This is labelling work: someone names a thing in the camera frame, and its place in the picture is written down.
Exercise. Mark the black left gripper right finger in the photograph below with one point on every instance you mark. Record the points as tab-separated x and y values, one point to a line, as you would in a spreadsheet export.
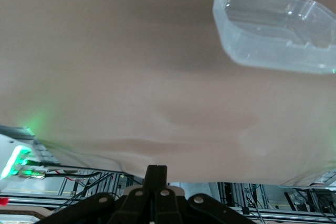
165	205

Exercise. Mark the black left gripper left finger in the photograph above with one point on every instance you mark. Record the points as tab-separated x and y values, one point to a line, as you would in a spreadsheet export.
139	205

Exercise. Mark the red left arm base knob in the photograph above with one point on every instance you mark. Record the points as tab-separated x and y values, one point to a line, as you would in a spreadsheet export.
3	201

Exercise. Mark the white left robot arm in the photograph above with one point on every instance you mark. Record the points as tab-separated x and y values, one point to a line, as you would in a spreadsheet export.
8	145

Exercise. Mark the clear plastic egg box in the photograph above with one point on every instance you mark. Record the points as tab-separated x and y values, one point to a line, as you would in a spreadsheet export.
262	37

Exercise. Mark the aluminium profile rack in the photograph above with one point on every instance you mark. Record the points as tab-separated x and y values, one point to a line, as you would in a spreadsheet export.
288	197

